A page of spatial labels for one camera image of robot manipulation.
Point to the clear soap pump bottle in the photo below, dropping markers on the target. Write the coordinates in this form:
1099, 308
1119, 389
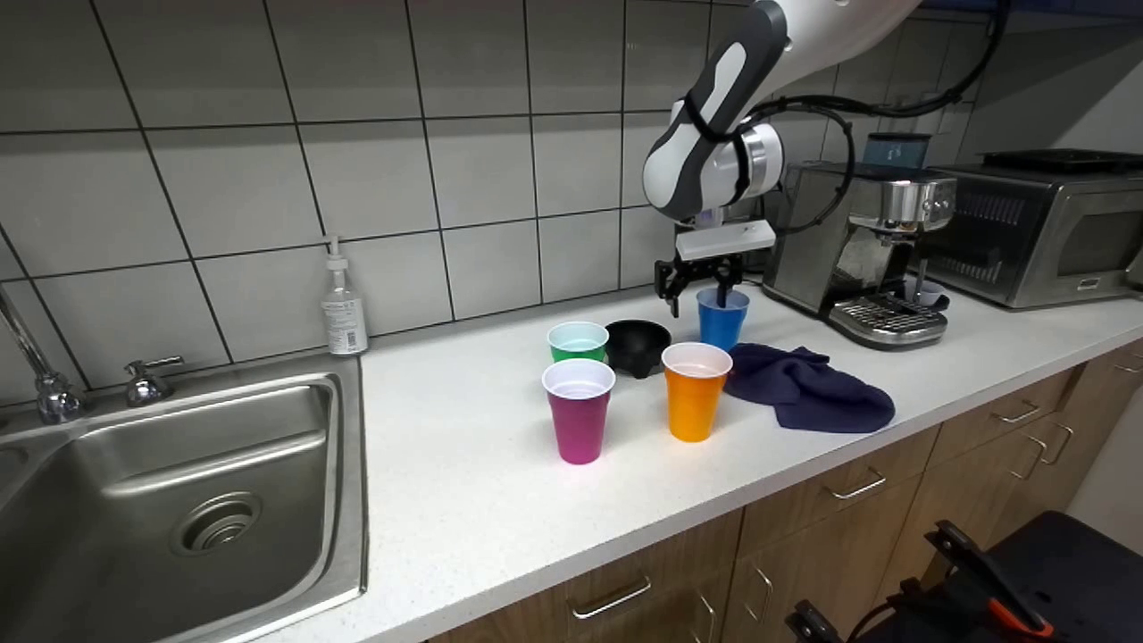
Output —
344, 312

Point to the magenta plastic cup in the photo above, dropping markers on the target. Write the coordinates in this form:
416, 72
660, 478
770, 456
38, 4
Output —
581, 429

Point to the black orange clamp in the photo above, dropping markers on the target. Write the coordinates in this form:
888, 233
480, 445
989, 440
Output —
968, 565

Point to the dark navy cloth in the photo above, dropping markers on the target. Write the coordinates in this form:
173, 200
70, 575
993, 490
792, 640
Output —
814, 389

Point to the orange plastic cup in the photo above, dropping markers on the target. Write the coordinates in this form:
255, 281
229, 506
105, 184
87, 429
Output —
694, 409

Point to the blue plastic cup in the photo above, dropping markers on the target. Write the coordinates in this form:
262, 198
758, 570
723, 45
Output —
723, 323

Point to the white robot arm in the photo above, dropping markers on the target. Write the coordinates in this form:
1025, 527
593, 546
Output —
716, 144

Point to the stainless steel sink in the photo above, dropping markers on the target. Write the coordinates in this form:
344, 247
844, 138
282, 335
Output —
145, 500

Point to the stainless espresso machine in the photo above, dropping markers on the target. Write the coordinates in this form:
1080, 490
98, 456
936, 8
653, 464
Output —
834, 250

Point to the small black bowl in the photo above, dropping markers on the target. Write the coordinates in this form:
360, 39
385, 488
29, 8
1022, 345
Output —
636, 346

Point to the chrome faucet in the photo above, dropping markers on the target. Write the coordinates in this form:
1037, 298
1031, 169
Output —
51, 388

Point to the blue water tank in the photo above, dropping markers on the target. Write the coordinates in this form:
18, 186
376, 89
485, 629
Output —
894, 148

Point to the wooden cabinet front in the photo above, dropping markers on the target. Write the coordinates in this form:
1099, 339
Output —
822, 538
1101, 414
986, 477
643, 582

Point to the sink drain strainer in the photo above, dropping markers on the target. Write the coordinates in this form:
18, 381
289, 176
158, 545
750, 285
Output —
218, 522

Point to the green plastic cup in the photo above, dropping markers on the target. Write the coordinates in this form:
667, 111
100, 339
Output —
576, 339

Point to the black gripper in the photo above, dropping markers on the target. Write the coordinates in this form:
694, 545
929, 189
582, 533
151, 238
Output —
713, 270

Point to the black cart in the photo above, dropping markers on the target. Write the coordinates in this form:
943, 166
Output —
1072, 582

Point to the stainless toaster oven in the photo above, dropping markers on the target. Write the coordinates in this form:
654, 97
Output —
1048, 238

